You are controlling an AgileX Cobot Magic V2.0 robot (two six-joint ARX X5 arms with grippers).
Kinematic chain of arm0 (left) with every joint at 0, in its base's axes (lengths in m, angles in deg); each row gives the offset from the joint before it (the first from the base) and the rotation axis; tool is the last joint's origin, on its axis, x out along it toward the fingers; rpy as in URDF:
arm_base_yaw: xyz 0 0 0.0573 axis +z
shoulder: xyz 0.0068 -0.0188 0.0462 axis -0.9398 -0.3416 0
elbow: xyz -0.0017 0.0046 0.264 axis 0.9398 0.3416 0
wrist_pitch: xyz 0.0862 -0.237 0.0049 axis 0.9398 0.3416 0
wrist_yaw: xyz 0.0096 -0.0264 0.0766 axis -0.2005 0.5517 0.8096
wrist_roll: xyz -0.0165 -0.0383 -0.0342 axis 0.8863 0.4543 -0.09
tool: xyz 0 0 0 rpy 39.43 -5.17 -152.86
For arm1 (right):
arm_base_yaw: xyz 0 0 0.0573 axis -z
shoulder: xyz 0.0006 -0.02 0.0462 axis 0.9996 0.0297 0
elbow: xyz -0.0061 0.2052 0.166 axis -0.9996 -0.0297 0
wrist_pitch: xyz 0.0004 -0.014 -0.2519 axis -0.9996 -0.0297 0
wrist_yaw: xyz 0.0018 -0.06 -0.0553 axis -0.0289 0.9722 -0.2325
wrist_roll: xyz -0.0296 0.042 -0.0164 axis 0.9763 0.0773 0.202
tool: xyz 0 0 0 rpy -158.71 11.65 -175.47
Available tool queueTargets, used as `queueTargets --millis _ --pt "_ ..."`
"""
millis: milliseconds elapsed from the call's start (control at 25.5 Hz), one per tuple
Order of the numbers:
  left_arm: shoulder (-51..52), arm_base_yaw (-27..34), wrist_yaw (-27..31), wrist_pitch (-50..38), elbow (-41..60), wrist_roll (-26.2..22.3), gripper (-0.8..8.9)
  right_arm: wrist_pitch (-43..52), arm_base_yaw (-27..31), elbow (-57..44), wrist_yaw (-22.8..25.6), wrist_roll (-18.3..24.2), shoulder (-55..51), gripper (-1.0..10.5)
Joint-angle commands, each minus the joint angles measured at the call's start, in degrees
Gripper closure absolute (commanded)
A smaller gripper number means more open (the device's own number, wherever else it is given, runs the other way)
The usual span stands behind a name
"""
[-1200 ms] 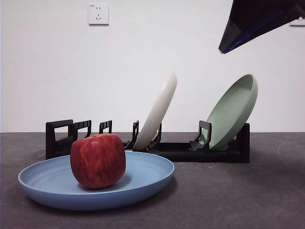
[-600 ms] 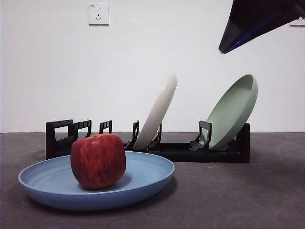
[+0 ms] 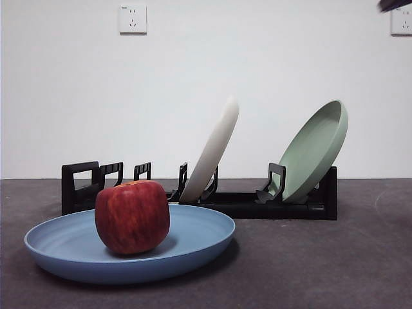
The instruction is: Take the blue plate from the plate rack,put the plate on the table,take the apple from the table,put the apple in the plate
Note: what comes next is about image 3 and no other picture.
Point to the black plate rack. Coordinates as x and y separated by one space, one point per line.
273 212

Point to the green plate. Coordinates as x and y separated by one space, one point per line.
309 154

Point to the white wall socket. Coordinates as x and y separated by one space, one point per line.
402 24
133 19

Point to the white plate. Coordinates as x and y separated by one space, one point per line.
219 141

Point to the red apple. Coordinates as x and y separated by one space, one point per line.
132 219

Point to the blue plate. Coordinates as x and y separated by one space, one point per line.
64 257

